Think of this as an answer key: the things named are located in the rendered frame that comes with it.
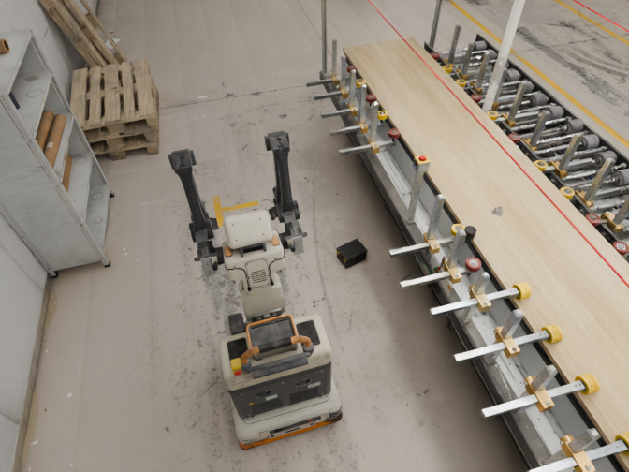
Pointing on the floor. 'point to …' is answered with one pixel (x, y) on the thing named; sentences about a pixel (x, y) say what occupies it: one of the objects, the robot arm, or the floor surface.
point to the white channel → (503, 53)
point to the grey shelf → (41, 238)
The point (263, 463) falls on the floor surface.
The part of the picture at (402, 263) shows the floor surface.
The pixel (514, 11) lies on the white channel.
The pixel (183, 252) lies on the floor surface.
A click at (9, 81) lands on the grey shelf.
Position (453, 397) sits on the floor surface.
